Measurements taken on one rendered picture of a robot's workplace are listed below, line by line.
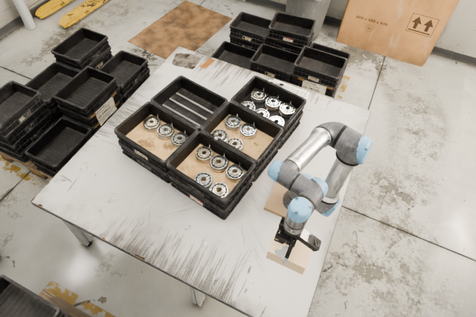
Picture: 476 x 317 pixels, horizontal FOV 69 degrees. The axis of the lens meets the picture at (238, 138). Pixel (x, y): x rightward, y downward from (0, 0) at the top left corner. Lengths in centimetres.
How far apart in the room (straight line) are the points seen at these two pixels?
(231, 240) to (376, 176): 168
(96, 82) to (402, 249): 273
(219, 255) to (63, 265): 131
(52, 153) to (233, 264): 175
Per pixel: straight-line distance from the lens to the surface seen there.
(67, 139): 307
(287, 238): 137
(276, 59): 341
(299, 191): 126
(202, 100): 234
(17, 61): 448
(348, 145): 154
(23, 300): 230
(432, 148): 366
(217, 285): 185
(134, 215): 205
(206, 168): 199
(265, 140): 212
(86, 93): 306
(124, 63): 343
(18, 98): 323
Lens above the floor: 249
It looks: 52 degrees down
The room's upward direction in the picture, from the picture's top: 4 degrees clockwise
